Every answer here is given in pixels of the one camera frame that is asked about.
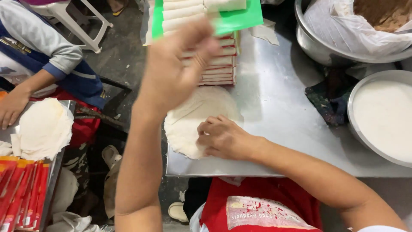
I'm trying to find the person's left hand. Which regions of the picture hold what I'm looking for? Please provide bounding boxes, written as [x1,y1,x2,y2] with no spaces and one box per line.
[135,19,221,117]

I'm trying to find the person's right hand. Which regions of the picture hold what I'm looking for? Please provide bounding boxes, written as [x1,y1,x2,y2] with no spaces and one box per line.
[197,115,258,161]

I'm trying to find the stack of round white wrappers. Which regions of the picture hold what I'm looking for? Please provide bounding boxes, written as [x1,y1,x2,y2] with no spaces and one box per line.
[164,86,244,160]

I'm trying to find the stack of red trays with rolls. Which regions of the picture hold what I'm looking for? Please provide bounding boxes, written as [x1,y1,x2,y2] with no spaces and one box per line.
[180,31,240,86]

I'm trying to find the green plastic sheet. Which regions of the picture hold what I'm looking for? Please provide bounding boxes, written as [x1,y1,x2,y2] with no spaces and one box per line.
[151,0,264,41]

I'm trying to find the torn white wrapper piece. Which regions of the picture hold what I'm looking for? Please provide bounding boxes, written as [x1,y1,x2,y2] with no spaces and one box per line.
[249,19,280,46]

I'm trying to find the white shoe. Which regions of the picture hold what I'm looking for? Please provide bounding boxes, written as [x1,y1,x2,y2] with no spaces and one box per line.
[168,202,190,223]

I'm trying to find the person's red apron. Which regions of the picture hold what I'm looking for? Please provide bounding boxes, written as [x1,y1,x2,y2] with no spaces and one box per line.
[200,177,323,232]

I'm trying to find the white sandal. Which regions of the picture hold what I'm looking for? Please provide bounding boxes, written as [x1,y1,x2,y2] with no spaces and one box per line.
[102,145,123,169]

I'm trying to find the white plastic stool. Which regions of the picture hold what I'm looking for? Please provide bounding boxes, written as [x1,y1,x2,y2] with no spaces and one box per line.
[30,0,114,54]

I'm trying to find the dark patterned cloth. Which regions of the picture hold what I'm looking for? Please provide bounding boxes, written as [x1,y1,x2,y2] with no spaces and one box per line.
[305,68,359,127]

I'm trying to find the large steel pot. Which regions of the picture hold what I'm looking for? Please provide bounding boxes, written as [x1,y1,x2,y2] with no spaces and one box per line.
[294,0,412,67]

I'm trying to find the white plastic bag with filling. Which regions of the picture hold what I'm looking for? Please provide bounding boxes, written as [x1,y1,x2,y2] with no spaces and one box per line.
[303,0,412,55]

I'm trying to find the steel side table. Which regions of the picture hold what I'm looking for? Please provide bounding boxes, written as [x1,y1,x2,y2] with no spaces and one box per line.
[0,100,76,232]

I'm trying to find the white cloth heap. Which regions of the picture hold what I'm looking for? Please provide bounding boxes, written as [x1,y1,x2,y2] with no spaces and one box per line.
[47,211,107,232]

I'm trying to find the pile of round white wrappers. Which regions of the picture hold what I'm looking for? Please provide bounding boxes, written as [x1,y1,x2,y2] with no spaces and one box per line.
[10,98,74,161]

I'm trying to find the steel bowl of white paste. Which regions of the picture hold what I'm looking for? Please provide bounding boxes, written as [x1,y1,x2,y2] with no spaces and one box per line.
[347,70,412,168]

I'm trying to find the row of red packets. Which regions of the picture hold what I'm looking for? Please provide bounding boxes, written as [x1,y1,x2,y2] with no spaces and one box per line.
[0,156,50,232]

